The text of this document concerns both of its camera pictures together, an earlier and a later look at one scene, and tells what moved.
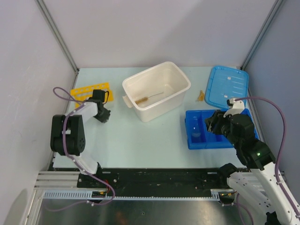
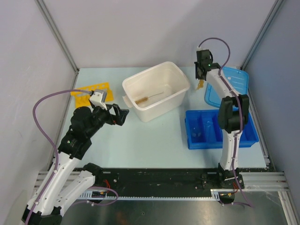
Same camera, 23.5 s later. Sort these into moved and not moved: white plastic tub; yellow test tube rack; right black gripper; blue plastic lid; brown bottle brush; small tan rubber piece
Moved: small tan rubber piece; right black gripper
Not moved: white plastic tub; brown bottle brush; blue plastic lid; yellow test tube rack
